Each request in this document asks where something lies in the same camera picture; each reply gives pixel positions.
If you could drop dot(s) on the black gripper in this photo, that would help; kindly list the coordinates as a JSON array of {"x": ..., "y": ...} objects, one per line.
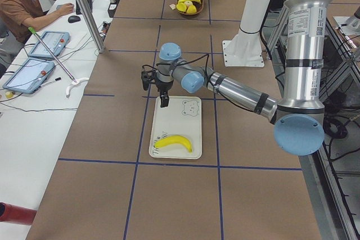
[{"x": 164, "y": 86}]

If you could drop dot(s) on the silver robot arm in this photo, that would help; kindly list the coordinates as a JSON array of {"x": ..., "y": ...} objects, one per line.
[{"x": 297, "y": 117}]

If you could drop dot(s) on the woven brown basket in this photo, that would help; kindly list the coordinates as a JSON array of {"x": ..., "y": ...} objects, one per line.
[{"x": 199, "y": 7}]

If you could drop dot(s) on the pink white apple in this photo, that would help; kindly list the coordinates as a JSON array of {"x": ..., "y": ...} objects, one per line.
[{"x": 188, "y": 3}]

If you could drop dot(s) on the white rectangular tray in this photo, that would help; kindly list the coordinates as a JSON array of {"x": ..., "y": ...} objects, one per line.
[{"x": 181, "y": 117}]

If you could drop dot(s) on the yellow starfruit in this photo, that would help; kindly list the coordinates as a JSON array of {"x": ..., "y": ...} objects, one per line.
[{"x": 181, "y": 7}]

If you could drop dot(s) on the small paper tag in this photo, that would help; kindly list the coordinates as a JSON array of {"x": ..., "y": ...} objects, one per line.
[{"x": 172, "y": 6}]

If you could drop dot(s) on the white curved plastic part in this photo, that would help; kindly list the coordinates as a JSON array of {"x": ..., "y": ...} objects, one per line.
[{"x": 73, "y": 84}]

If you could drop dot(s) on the black computer mouse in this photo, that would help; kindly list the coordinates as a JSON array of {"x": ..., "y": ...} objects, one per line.
[{"x": 73, "y": 18}]

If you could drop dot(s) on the far blue teach pendant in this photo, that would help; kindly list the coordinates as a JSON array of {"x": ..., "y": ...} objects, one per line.
[{"x": 56, "y": 41}]

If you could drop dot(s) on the blue teach pendant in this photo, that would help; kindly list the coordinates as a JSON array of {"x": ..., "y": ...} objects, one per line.
[
  {"x": 56, "y": 41},
  {"x": 30, "y": 76}
]

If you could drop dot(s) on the near blue teach pendant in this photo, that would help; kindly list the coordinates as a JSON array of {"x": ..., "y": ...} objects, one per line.
[{"x": 30, "y": 76}]

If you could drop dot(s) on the metal rod green tip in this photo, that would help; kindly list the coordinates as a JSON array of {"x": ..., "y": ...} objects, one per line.
[{"x": 32, "y": 30}]

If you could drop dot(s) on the person in brown shirt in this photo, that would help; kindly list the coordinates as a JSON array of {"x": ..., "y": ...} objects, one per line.
[{"x": 20, "y": 15}]

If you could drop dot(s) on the red fire extinguisher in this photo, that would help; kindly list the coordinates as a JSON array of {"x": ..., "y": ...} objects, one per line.
[{"x": 16, "y": 214}]

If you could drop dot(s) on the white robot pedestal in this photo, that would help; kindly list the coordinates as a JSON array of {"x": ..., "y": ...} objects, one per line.
[{"x": 244, "y": 49}]

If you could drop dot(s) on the aluminium frame post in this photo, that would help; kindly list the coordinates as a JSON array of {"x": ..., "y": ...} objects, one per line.
[{"x": 92, "y": 27}]

